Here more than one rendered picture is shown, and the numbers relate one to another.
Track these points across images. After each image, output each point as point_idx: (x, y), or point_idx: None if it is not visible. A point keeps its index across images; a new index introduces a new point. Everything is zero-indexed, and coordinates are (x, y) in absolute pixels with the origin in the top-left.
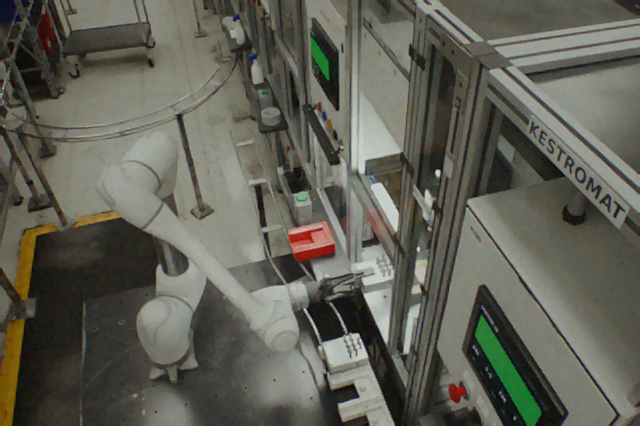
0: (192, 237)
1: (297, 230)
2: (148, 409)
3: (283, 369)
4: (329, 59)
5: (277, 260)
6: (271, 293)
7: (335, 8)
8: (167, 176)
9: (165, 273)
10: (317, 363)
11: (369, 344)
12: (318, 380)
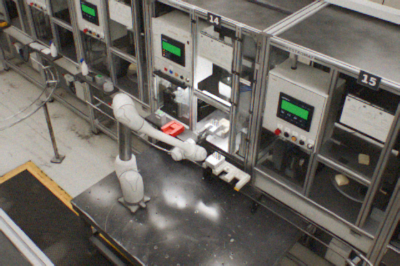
0: (154, 128)
1: (165, 126)
2: (142, 221)
3: (185, 185)
4: None
5: (150, 148)
6: None
7: (179, 29)
8: None
9: (124, 160)
10: (197, 177)
11: None
12: (202, 182)
